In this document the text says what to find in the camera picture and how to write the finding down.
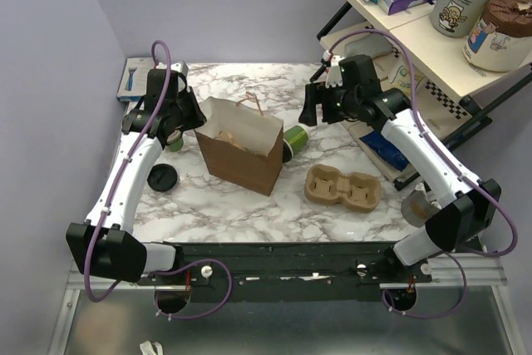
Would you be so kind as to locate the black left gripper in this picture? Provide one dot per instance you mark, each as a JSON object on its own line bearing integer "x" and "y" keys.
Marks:
{"x": 198, "y": 116}

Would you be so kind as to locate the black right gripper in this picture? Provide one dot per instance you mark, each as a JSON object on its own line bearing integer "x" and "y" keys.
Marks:
{"x": 316, "y": 93}

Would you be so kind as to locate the green paper cup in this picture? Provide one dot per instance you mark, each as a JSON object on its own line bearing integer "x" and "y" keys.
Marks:
{"x": 297, "y": 137}
{"x": 175, "y": 142}

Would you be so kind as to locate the brown cardboard cup carrier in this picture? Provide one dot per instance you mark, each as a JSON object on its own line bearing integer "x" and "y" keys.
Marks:
{"x": 229, "y": 138}
{"x": 358, "y": 192}

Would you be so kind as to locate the black plastic cup lid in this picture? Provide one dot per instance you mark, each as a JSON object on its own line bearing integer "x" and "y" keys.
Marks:
{"x": 162, "y": 178}
{"x": 287, "y": 152}

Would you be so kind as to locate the brown paper bag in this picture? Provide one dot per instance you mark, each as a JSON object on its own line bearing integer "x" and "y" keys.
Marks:
{"x": 256, "y": 169}

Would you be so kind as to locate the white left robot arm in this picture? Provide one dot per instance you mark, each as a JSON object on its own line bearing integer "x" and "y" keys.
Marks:
{"x": 103, "y": 245}

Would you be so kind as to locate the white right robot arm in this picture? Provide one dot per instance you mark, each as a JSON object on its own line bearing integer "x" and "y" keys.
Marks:
{"x": 465, "y": 199}

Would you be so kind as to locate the blue razor package box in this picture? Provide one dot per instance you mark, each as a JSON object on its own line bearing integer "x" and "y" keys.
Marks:
{"x": 134, "y": 78}

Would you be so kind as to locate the blue snack package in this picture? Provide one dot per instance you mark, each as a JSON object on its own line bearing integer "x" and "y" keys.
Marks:
{"x": 385, "y": 150}

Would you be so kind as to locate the grey stone-shaped pouch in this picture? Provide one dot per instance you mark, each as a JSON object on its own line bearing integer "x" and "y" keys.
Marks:
{"x": 372, "y": 45}

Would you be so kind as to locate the white printed mug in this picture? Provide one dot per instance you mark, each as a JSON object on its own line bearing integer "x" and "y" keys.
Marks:
{"x": 400, "y": 76}

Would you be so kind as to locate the beige black folding shelf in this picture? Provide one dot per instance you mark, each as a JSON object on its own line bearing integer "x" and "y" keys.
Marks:
{"x": 440, "y": 59}

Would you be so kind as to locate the white plastic scrap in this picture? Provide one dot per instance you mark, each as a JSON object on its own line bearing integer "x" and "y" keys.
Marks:
{"x": 151, "y": 348}

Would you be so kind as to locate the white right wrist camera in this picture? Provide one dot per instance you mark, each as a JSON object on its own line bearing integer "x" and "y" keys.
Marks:
{"x": 333, "y": 70}

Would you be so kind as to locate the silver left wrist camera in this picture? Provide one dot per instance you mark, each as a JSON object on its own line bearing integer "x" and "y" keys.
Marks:
{"x": 180, "y": 67}

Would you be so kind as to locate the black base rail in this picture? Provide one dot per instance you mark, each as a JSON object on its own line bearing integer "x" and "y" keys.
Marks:
{"x": 288, "y": 272}

